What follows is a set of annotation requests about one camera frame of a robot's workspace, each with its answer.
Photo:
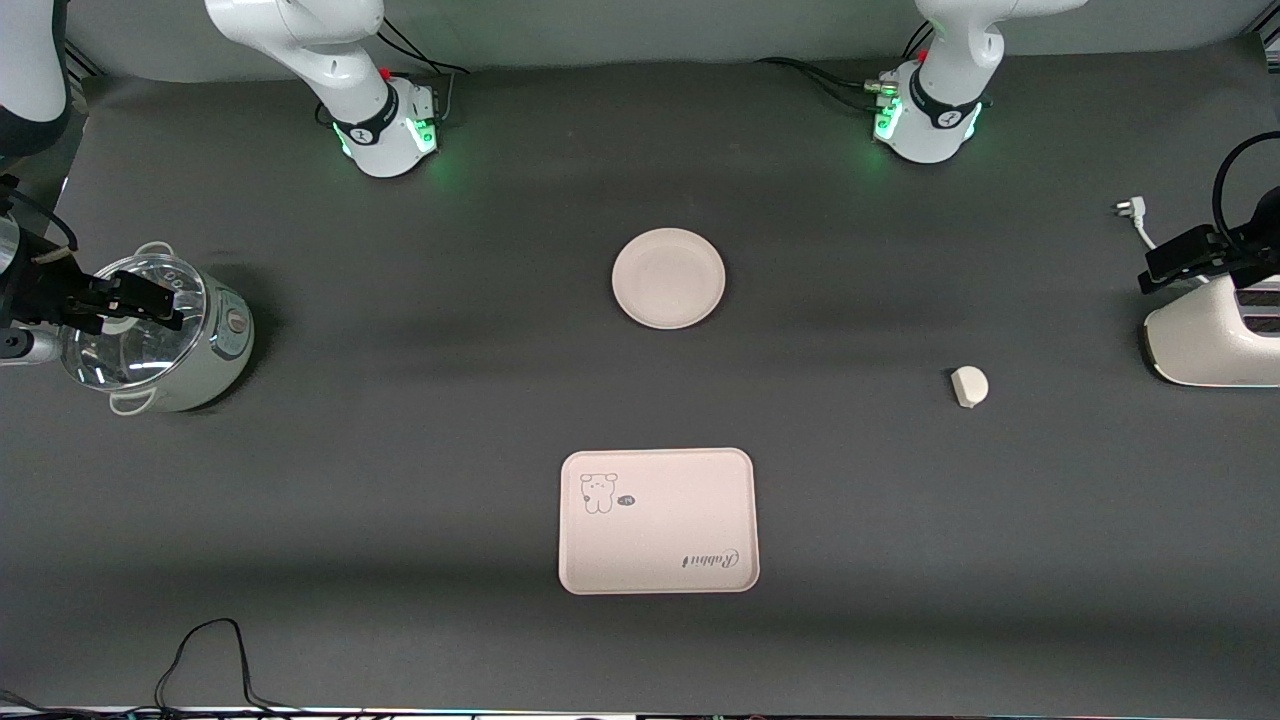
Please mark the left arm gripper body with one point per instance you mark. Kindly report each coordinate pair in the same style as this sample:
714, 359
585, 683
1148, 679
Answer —
1229, 247

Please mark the beige rabbit print tray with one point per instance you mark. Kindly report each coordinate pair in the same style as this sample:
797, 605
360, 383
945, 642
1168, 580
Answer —
660, 530

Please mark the round beige plate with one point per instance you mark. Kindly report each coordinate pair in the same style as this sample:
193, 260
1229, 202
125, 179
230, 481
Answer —
668, 278

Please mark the pale green electric pot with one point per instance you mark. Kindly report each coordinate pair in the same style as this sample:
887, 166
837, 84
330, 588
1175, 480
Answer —
215, 360

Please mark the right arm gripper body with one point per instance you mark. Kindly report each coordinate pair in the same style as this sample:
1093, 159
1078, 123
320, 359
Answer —
40, 292

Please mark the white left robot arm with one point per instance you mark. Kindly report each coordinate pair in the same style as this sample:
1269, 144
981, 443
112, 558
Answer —
950, 60

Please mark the glass pot lid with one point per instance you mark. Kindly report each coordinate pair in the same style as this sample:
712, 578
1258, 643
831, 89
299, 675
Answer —
120, 360

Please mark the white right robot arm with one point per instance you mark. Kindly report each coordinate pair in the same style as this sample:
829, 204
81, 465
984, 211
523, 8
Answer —
340, 60

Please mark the white steamed bun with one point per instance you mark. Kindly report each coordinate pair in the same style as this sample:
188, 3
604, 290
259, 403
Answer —
969, 386

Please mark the aluminium frame rail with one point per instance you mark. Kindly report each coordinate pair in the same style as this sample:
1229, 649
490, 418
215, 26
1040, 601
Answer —
1268, 42

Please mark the white toaster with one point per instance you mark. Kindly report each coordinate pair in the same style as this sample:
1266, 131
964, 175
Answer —
1200, 345

